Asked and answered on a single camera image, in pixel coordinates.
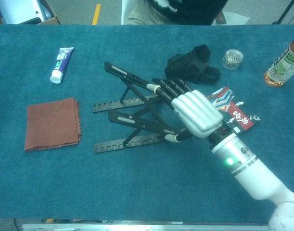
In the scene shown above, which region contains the teal table cloth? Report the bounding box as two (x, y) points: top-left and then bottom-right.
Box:
(0, 24), (294, 223)

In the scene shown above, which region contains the black tripod leg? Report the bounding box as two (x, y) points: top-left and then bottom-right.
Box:
(272, 0), (294, 25)

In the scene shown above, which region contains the white chair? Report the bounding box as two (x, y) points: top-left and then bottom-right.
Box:
(120, 0), (138, 26)

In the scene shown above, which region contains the black wrist brace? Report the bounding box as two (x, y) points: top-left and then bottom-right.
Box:
(164, 44), (221, 85)

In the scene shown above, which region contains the purple white toothpaste tube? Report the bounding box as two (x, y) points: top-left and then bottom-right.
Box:
(50, 46), (74, 84)

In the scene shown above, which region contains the brown folded cloth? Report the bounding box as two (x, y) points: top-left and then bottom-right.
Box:
(24, 97), (82, 152)

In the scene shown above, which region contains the red black printed box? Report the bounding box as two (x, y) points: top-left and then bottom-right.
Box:
(207, 86), (262, 134)

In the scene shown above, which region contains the brown cardboard box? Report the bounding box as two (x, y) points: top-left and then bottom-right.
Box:
(0, 0), (61, 25)

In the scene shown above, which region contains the black folding laptop stand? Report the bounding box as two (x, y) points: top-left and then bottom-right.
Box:
(92, 61), (193, 154)

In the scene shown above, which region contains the clear jar of paper clips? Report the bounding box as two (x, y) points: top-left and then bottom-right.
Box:
(221, 49), (244, 70)

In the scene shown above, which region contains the yellow floor tape strip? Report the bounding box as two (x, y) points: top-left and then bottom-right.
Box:
(92, 4), (102, 26)

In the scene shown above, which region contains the clear plastic bag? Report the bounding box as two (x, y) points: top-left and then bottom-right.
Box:
(225, 13), (251, 26)

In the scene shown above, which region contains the amber tea bottle green label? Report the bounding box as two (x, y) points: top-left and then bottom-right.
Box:
(263, 36), (294, 88)

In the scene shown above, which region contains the white plastic device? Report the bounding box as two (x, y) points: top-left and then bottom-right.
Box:
(0, 0), (53, 24)

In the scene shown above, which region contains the seated person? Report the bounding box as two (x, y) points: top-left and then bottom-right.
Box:
(126, 0), (228, 26)

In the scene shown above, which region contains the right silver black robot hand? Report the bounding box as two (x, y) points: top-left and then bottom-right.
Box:
(147, 77), (225, 143)

